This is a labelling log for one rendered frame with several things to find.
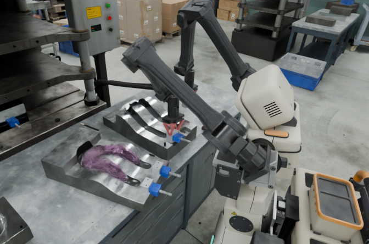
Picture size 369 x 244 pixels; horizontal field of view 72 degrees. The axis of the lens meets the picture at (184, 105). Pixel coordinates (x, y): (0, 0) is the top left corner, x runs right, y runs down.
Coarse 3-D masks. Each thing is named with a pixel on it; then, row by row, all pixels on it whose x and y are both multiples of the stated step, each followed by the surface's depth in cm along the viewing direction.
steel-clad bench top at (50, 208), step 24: (144, 96) 183; (216, 96) 188; (96, 120) 155; (192, 120) 160; (48, 144) 135; (192, 144) 141; (0, 168) 119; (24, 168) 120; (0, 192) 108; (24, 192) 108; (48, 192) 109; (72, 192) 110; (24, 216) 99; (48, 216) 100; (72, 216) 100; (96, 216) 101; (120, 216) 101; (48, 240) 92; (72, 240) 92; (96, 240) 92
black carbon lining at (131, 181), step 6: (84, 144) 120; (90, 144) 123; (78, 150) 117; (84, 150) 122; (78, 156) 117; (144, 162) 120; (144, 168) 117; (126, 174) 111; (132, 180) 110; (138, 180) 110
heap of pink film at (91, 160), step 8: (112, 144) 120; (120, 144) 119; (88, 152) 118; (96, 152) 118; (104, 152) 118; (112, 152) 118; (120, 152) 117; (128, 152) 118; (88, 160) 113; (96, 160) 113; (104, 160) 111; (112, 160) 111; (128, 160) 116; (136, 160) 118; (88, 168) 110; (96, 168) 109; (104, 168) 107; (112, 168) 109; (120, 168) 111; (112, 176) 107; (120, 176) 108
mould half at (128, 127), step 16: (112, 112) 153; (144, 112) 144; (160, 112) 149; (112, 128) 148; (128, 128) 137; (160, 128) 138; (192, 128) 138; (144, 144) 133; (160, 144) 126; (176, 144) 129
